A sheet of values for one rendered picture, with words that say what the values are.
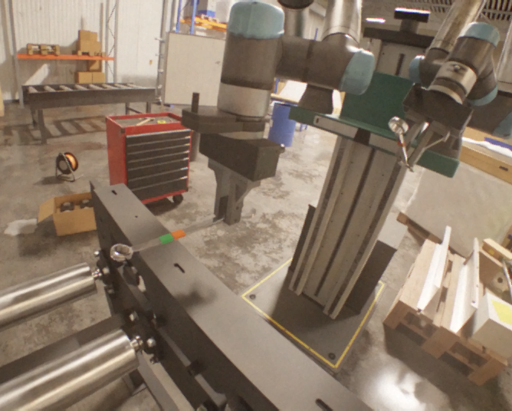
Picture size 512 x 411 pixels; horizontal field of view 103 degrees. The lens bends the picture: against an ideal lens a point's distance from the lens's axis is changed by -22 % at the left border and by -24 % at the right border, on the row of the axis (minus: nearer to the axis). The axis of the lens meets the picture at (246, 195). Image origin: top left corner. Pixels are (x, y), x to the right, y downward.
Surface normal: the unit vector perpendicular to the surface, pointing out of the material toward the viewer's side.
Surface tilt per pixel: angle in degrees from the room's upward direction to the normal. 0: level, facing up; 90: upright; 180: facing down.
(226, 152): 90
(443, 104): 67
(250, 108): 91
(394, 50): 90
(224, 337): 0
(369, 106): 90
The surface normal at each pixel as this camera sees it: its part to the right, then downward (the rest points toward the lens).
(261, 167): 0.70, 0.42
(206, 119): 0.37, 0.48
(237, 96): -0.28, 0.40
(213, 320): 0.15, -0.88
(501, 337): -0.67, 0.25
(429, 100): -0.60, -0.14
